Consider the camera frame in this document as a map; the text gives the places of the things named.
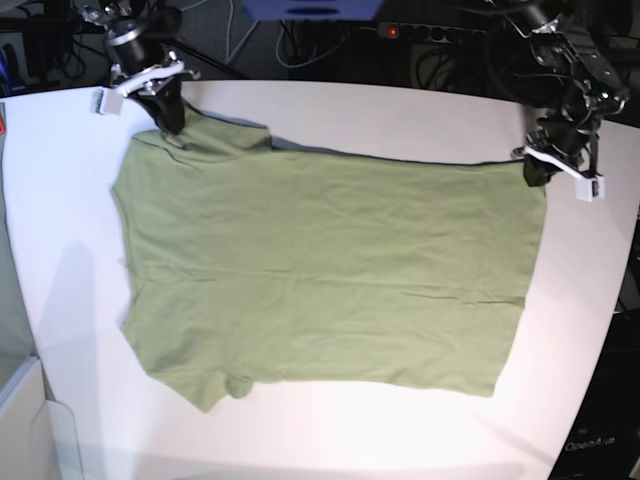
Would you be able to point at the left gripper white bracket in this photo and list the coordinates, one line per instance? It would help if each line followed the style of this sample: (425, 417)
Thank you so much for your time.
(545, 155)

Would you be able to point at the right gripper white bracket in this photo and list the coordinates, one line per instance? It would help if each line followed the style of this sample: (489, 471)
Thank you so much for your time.
(168, 115)

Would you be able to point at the green T-shirt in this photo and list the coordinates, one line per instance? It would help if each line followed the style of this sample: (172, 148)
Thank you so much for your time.
(250, 264)

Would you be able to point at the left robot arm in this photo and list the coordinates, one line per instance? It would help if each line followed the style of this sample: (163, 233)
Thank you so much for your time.
(567, 50)

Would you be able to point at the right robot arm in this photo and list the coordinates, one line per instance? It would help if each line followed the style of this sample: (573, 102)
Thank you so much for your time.
(143, 67)

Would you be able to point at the blue box overhead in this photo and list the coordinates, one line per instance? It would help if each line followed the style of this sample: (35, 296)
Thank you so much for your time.
(276, 10)

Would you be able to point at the black power strip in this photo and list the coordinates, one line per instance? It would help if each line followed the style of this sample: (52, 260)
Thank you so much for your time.
(427, 33)

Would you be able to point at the black OpenArm base box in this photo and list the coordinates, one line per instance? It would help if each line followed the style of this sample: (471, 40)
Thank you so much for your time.
(603, 442)

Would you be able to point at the white bin at left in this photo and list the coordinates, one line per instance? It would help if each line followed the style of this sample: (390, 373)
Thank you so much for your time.
(38, 435)

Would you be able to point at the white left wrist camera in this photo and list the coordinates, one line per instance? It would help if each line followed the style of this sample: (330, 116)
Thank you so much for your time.
(590, 189)

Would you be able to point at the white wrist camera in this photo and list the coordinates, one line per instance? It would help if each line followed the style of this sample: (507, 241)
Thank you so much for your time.
(590, 189)
(106, 101)

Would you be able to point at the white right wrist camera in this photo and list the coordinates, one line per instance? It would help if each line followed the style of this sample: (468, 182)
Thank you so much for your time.
(106, 101)

